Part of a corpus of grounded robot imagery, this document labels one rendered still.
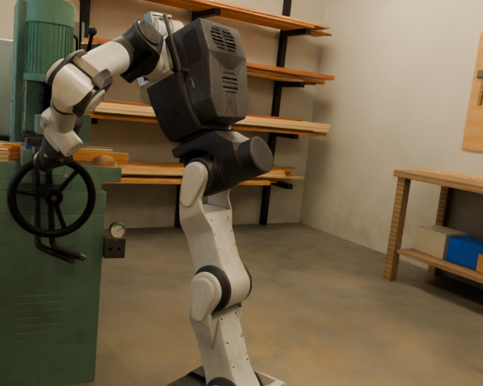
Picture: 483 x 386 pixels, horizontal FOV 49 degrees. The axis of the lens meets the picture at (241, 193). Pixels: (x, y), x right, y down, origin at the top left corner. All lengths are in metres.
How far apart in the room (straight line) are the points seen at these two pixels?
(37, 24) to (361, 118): 3.76
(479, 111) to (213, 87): 3.22
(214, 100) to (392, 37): 3.81
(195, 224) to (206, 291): 0.21
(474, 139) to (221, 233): 3.17
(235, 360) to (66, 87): 0.95
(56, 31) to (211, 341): 1.26
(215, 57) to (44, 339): 1.30
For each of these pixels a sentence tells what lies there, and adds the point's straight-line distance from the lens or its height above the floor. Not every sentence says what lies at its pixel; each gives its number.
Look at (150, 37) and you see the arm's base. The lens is 1.58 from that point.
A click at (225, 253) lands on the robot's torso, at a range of 1.67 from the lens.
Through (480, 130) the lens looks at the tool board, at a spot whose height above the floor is 1.21.
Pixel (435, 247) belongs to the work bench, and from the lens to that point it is 4.22.
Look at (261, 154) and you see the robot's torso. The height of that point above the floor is 1.05.
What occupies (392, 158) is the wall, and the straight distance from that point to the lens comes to 5.07.
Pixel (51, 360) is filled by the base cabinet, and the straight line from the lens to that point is 2.34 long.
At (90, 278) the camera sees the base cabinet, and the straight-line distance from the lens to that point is 2.23.
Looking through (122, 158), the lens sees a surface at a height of 0.92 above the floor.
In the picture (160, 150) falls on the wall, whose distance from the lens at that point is 5.00.
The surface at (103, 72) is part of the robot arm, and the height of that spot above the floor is 1.23.
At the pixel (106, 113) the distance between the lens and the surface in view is 4.27.
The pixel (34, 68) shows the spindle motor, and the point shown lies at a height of 1.24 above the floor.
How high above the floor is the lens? 1.17
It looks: 9 degrees down
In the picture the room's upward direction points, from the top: 6 degrees clockwise
